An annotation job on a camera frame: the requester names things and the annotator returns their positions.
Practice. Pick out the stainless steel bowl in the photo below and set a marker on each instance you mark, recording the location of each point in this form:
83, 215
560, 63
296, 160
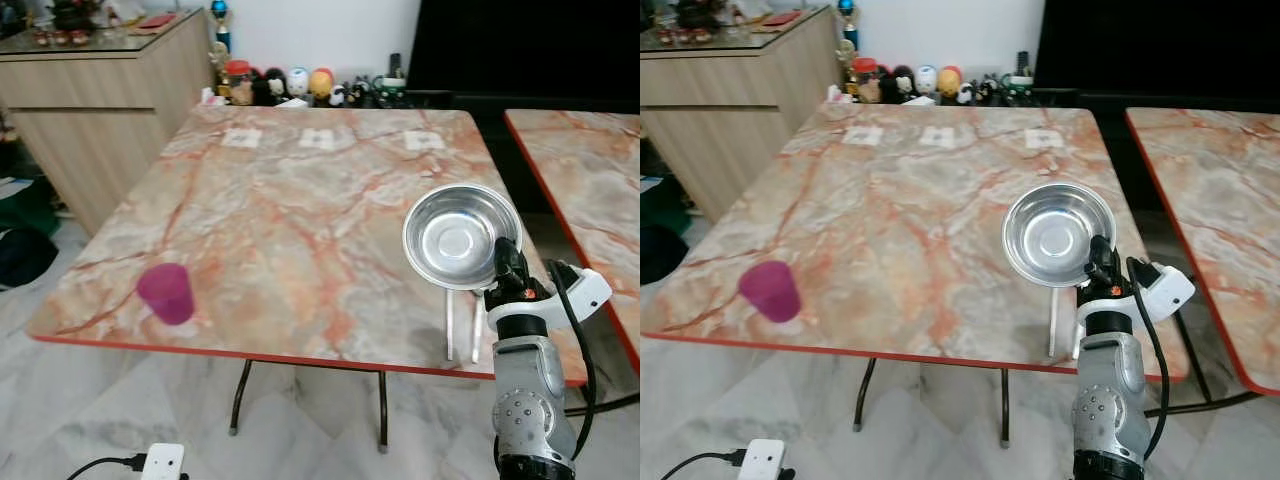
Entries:
455, 235
1050, 233

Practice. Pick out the silver metal cutlery piece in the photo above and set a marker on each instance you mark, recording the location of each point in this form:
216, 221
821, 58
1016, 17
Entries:
452, 325
479, 335
1054, 322

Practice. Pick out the marble print folding table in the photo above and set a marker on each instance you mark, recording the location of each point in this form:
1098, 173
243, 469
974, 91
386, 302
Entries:
1215, 200
590, 180
900, 220
300, 220

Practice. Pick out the white square table label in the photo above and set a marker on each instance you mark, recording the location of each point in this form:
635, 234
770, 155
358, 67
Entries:
937, 137
1043, 139
424, 141
241, 138
318, 140

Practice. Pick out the dark green bag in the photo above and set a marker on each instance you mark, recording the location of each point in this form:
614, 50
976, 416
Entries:
22, 240
660, 240

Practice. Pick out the green white mug figurine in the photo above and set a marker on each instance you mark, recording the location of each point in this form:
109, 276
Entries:
391, 90
1019, 88

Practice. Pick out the black television screen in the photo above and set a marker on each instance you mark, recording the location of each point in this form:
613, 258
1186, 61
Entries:
1160, 45
520, 45

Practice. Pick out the yellow round figurine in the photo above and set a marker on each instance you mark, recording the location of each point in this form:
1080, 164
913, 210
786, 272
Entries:
949, 81
321, 83

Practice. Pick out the white round figurine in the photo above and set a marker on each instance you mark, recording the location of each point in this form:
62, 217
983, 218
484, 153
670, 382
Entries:
926, 79
298, 81

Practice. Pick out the purple plastic cup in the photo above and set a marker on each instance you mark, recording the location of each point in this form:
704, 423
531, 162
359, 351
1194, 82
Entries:
771, 291
167, 294

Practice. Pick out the black plush figure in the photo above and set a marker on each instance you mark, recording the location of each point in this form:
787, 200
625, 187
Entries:
897, 86
269, 88

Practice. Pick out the light wooden cabinet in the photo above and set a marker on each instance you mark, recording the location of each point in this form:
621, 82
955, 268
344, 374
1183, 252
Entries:
100, 110
730, 100

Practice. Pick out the white power adapter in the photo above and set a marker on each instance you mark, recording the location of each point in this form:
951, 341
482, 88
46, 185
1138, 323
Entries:
163, 461
765, 459

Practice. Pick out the blue gold trophy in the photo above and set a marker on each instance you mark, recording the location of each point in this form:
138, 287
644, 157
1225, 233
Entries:
848, 22
220, 25

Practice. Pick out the red flat box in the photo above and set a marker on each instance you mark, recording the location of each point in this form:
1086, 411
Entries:
781, 17
155, 20

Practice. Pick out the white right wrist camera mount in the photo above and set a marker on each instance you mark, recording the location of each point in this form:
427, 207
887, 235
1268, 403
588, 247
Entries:
1165, 286
580, 292

